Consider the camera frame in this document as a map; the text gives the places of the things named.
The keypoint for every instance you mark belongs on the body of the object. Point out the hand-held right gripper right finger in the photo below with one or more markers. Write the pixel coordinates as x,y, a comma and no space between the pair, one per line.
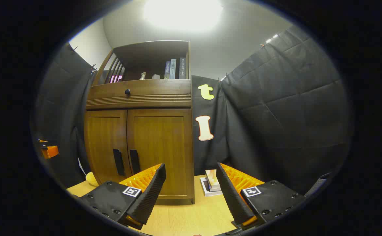
231,196

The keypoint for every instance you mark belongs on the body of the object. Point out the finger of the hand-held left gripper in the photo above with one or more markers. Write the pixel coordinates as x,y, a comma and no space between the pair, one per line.
50,151

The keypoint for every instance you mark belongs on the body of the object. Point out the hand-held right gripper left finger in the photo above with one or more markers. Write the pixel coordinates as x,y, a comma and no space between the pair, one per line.
151,193

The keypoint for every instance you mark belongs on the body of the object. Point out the wooden double-door shoe cabinet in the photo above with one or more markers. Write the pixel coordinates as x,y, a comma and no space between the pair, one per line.
145,52

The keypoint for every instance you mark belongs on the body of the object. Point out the white book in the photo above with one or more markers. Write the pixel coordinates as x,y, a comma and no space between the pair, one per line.
207,190

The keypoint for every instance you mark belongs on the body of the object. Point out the cream book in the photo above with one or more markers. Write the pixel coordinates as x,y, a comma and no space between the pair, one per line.
211,178

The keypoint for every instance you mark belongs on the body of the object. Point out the grey mesh chair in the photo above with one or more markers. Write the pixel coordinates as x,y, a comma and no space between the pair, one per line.
317,185

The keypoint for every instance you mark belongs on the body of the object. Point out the black backdrop cloth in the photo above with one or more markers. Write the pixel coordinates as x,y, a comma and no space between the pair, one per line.
276,114

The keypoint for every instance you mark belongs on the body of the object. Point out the wooden drawer with black knob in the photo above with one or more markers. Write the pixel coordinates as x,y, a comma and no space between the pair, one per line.
158,88

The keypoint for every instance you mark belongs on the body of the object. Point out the small white box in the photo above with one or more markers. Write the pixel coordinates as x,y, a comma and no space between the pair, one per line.
156,77

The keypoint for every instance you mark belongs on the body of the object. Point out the blue-grey book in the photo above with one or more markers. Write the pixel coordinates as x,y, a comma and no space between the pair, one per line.
167,70

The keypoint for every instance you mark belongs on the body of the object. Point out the light grey book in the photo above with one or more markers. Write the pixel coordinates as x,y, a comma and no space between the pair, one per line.
173,69

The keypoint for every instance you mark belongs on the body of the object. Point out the dark grey book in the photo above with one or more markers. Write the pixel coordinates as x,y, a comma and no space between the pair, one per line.
182,68

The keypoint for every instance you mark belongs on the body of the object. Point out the ceiling light panel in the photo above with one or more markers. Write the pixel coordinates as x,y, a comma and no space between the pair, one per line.
182,13

